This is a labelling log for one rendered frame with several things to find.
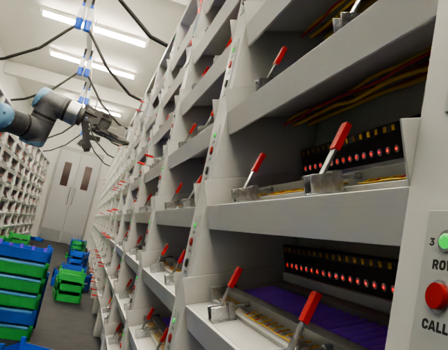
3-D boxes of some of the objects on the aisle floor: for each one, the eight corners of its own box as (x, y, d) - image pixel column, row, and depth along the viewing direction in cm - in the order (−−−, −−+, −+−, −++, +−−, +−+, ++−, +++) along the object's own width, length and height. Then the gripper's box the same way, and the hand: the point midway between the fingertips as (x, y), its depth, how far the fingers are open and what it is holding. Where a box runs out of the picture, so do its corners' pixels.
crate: (-36, 334, 232) (-31, 317, 233) (-31, 324, 250) (-27, 309, 251) (29, 342, 242) (33, 326, 244) (28, 332, 261) (32, 317, 262)
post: (114, 628, 82) (301, -233, 108) (111, 587, 91) (285, -199, 117) (224, 628, 87) (378, -195, 113) (210, 589, 96) (356, -165, 122)
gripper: (85, 101, 178) (137, 127, 183) (85, 107, 189) (135, 132, 193) (75, 121, 177) (128, 146, 181) (76, 126, 187) (126, 151, 192)
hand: (125, 144), depth 187 cm, fingers open, 3 cm apart
